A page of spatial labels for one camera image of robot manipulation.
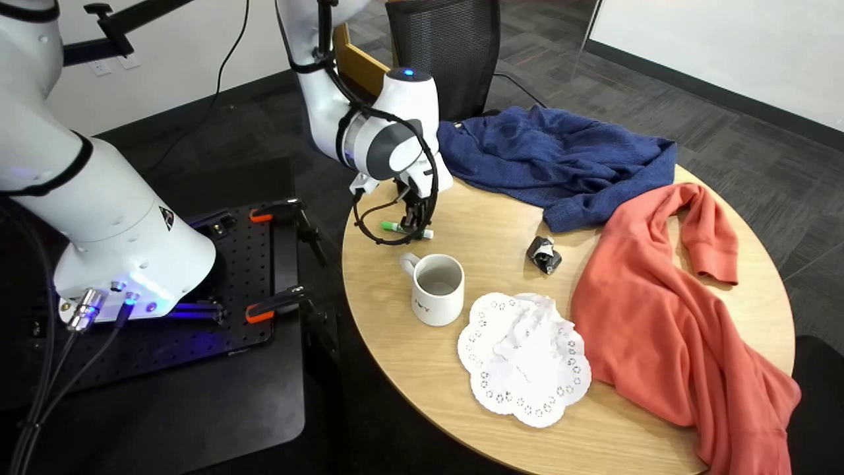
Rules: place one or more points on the white ceramic mug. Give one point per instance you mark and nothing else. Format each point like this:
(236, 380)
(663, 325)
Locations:
(436, 285)

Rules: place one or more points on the black perforated mounting board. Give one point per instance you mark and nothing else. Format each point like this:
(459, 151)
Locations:
(230, 309)

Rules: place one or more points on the white paper doily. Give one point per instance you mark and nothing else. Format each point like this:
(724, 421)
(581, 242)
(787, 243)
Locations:
(523, 356)

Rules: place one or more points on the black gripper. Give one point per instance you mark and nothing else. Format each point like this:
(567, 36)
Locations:
(418, 209)

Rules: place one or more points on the black office chair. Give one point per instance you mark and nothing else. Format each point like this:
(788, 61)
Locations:
(453, 40)

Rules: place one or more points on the round wooden table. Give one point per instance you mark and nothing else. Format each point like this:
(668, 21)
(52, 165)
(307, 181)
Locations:
(489, 236)

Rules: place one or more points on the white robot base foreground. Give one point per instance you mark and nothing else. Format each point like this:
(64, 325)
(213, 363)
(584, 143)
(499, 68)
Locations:
(80, 174)

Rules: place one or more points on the navy blue sweater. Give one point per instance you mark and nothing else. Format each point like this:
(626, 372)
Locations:
(575, 169)

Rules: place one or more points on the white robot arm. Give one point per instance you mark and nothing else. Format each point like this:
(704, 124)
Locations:
(387, 139)

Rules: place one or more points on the green marker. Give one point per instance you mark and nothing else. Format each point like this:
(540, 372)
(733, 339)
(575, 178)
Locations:
(393, 227)

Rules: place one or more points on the orange sweater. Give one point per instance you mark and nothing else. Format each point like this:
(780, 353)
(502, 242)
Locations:
(666, 343)

